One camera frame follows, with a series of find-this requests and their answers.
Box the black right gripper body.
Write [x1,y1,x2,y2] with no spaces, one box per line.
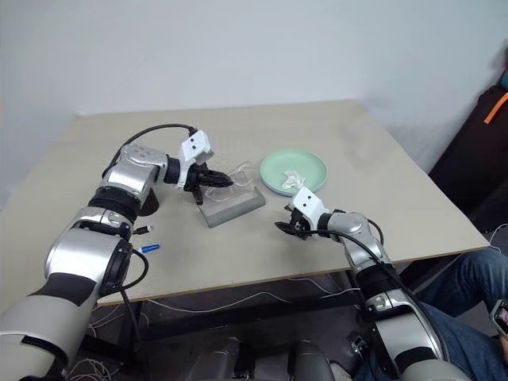
[287,207,319,241]

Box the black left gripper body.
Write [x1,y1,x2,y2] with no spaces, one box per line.
[183,159,213,193]

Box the grey glasses case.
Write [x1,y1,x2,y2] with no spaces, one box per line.
[197,176,267,229]

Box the light blue plate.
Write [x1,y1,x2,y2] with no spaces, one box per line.
[261,177,327,198]

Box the white crumpled wrapper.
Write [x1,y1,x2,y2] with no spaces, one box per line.
[280,170,306,191]

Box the mint green plate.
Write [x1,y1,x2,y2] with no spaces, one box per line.
[260,148,329,194]

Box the dark rounded robot shape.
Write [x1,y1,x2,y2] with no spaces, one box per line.
[286,339,335,381]
[184,336,255,381]

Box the person in blue jeans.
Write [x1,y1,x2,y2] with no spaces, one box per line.
[354,248,508,381]

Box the smartphone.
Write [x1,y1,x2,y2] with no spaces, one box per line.
[489,298,508,339]

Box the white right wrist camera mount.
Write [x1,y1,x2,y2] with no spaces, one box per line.
[288,187,330,231]

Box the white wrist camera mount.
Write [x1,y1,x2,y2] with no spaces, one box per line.
[177,129,215,165]
[288,187,330,231]

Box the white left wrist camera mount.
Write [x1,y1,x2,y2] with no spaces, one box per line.
[177,129,215,165]

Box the black left arm wrist cable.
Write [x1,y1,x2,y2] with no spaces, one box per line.
[102,124,198,179]

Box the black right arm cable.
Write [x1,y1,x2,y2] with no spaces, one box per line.
[316,217,448,360]

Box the long white wire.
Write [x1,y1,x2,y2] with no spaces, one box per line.
[143,277,363,314]

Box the black left arm elbow cable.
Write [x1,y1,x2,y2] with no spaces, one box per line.
[118,248,151,352]

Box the black bag with orange strap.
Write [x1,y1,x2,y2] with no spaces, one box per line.
[427,83,508,234]

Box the thin white cable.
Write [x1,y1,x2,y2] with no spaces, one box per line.
[488,222,508,252]

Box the tangled white wire bundle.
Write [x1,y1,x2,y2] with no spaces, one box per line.
[59,313,120,381]

